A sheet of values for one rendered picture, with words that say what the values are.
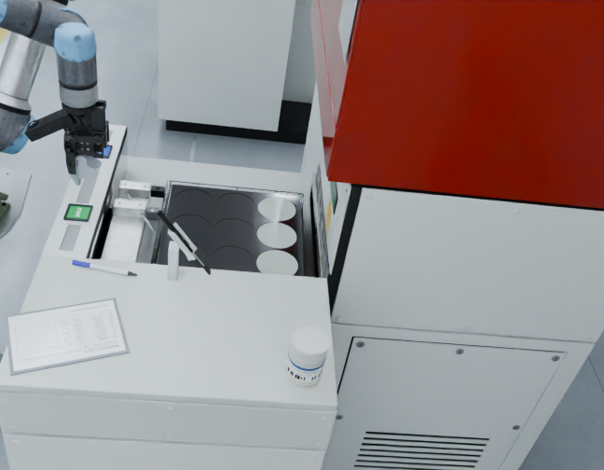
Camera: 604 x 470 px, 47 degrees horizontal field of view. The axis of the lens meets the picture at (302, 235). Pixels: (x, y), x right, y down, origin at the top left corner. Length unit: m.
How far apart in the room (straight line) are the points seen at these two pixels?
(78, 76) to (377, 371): 1.00
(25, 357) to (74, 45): 0.59
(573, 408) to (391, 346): 1.28
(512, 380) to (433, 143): 0.79
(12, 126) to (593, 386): 2.28
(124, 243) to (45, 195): 1.65
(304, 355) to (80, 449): 0.49
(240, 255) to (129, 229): 0.29
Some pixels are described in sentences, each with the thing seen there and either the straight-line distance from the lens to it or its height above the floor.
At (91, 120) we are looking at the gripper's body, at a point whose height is 1.23.
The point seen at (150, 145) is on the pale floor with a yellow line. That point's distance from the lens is 3.69.
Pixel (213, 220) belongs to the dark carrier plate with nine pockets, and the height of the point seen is 0.90.
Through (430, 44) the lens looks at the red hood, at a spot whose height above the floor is 1.53.
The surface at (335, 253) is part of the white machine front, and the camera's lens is 1.52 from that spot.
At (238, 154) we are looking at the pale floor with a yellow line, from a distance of 3.66.
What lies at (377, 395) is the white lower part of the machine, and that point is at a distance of 1.90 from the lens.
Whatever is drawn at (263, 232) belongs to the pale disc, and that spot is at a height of 0.90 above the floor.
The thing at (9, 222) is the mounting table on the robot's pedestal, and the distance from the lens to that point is 1.92.
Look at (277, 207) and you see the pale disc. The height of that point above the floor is 0.90.
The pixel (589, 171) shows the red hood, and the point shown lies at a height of 1.31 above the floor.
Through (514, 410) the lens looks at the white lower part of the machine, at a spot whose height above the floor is 0.53.
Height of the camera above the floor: 2.02
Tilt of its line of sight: 39 degrees down
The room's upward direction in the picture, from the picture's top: 11 degrees clockwise
